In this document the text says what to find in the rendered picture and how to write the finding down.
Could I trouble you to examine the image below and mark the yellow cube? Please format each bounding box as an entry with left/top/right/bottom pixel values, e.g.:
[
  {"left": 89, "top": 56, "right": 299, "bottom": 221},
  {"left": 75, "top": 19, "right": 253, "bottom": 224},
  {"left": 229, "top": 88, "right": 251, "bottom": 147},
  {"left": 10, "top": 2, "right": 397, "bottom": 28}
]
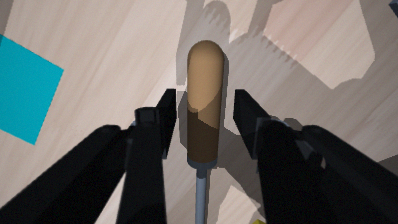
[{"left": 253, "top": 219, "right": 266, "bottom": 224}]

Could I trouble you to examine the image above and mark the teal square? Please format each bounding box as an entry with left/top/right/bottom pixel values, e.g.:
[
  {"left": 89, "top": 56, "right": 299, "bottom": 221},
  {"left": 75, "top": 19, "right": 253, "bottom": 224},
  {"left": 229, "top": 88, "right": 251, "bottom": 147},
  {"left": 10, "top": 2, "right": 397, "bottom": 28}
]
[{"left": 0, "top": 34, "right": 64, "bottom": 145}]

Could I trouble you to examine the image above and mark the steel hook with wooden handle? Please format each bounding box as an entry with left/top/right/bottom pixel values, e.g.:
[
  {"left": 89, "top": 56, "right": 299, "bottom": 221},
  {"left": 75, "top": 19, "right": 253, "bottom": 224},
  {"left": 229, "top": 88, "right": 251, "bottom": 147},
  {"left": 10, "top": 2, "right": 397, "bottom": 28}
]
[{"left": 187, "top": 40, "right": 224, "bottom": 224}]

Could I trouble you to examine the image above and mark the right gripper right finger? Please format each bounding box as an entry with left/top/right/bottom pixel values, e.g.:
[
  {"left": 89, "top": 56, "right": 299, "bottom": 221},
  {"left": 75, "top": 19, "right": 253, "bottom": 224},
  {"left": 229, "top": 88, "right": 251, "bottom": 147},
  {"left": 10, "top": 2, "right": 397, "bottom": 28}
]
[{"left": 233, "top": 89, "right": 398, "bottom": 224}]

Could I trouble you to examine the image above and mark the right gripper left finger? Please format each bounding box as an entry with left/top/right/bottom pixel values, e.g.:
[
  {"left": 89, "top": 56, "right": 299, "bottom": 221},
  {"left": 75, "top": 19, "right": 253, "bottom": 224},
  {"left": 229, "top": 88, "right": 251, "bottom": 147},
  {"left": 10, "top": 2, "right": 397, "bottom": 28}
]
[{"left": 0, "top": 89, "right": 177, "bottom": 224}]

